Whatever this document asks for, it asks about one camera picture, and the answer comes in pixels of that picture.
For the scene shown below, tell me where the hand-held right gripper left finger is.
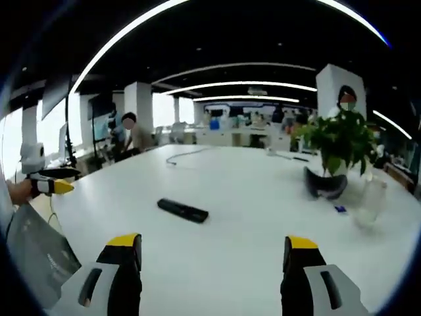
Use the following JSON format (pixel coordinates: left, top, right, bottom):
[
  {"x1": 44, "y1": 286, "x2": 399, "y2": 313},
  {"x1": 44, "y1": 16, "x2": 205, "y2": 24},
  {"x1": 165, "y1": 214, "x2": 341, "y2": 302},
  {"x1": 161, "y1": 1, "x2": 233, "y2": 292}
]
[{"x1": 59, "y1": 232, "x2": 143, "y2": 316}]

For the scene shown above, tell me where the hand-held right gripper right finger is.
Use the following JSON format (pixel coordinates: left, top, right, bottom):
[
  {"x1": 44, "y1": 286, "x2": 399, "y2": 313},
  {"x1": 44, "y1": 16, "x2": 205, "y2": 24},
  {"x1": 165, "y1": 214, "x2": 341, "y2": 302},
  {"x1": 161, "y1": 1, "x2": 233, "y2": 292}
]
[{"x1": 280, "y1": 235, "x2": 371, "y2": 316}]

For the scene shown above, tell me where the black remote control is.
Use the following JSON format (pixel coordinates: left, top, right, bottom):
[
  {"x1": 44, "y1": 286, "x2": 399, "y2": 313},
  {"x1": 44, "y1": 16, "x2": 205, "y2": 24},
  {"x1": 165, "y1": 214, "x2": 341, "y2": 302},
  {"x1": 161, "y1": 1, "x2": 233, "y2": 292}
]
[{"x1": 157, "y1": 197, "x2": 210, "y2": 224}]

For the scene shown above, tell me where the person's left hand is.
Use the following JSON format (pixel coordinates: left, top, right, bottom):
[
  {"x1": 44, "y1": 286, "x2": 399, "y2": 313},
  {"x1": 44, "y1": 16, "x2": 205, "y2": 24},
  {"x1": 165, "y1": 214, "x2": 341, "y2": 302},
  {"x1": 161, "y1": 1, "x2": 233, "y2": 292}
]
[{"x1": 6, "y1": 180, "x2": 34, "y2": 205}]

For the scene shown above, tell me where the person's light shirt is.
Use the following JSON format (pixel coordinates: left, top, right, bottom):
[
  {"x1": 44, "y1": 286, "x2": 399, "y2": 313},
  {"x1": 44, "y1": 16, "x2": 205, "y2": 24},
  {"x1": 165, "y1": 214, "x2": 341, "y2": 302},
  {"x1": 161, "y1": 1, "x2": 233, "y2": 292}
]
[{"x1": 0, "y1": 161, "x2": 16, "y2": 238}]

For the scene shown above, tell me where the white mesh bag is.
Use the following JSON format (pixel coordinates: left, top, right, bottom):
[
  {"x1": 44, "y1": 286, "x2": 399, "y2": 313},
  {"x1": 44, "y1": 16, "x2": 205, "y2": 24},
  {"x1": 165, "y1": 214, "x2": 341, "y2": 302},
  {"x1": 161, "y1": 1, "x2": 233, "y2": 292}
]
[{"x1": 5, "y1": 203, "x2": 82, "y2": 311}]

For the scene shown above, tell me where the dark monitor screen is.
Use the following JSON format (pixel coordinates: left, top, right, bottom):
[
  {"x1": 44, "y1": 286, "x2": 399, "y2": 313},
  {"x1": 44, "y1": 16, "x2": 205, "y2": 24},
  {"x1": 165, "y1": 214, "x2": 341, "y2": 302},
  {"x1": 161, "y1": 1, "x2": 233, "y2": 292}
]
[{"x1": 87, "y1": 93, "x2": 114, "y2": 141}]

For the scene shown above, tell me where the black headset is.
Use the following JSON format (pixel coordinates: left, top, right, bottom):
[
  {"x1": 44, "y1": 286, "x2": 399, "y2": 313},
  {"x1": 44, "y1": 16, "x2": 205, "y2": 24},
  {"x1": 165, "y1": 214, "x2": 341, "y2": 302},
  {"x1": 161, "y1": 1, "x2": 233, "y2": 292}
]
[{"x1": 303, "y1": 166, "x2": 349, "y2": 200}]

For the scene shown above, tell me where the clear plastic bottle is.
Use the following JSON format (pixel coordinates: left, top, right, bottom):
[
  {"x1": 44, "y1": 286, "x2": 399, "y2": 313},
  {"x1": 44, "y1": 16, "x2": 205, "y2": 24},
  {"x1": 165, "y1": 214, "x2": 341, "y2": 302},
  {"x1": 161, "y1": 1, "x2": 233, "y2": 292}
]
[{"x1": 354, "y1": 173, "x2": 389, "y2": 228}]

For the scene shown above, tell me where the ceiling light strip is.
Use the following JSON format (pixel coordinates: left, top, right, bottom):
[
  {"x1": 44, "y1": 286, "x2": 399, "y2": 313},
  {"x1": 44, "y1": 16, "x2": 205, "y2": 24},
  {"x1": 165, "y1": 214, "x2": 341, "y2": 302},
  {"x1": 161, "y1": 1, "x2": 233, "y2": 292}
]
[
  {"x1": 166, "y1": 80, "x2": 318, "y2": 95},
  {"x1": 70, "y1": 0, "x2": 393, "y2": 97},
  {"x1": 193, "y1": 95, "x2": 301, "y2": 104}
]

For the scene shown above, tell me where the green potted plant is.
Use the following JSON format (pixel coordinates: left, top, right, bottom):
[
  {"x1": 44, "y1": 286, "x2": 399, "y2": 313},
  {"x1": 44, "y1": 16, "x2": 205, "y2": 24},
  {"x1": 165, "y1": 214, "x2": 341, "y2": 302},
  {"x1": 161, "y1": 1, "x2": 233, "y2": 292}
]
[{"x1": 291, "y1": 111, "x2": 380, "y2": 179}]

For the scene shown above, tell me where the thin yellow-green cable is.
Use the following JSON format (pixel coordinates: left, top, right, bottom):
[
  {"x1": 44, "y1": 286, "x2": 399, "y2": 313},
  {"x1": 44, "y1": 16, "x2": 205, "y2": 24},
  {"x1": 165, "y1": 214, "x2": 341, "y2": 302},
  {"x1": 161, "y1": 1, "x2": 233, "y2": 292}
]
[{"x1": 47, "y1": 193, "x2": 64, "y2": 232}]

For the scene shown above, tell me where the grey cable on table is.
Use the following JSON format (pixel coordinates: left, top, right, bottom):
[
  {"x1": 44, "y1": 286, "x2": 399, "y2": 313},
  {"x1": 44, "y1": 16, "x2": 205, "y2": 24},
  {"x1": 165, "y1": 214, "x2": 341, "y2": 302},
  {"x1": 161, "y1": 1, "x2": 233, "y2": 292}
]
[{"x1": 165, "y1": 147, "x2": 212, "y2": 167}]

